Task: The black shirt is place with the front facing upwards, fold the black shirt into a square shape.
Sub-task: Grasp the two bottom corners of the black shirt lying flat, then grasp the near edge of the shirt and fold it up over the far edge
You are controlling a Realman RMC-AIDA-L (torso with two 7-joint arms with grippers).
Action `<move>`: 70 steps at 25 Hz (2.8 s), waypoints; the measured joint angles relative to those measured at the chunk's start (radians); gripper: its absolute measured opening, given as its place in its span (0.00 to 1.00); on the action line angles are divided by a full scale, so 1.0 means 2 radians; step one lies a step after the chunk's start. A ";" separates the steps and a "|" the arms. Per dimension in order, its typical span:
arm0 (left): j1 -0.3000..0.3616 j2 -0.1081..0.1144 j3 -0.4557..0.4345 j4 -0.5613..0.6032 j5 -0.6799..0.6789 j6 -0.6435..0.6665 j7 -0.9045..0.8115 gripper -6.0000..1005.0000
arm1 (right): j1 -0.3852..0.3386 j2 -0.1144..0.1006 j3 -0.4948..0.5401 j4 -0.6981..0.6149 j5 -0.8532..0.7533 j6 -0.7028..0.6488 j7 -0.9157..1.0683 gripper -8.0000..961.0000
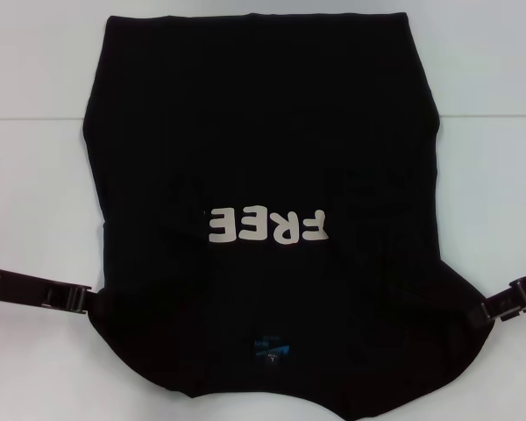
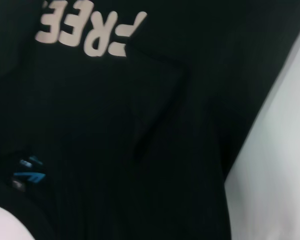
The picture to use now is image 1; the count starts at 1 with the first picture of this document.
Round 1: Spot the black T-shirt with FREE print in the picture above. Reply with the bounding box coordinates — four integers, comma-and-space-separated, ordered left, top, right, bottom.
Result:
81, 11, 501, 421

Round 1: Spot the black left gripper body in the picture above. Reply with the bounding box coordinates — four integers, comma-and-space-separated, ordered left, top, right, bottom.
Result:
0, 268, 56, 309

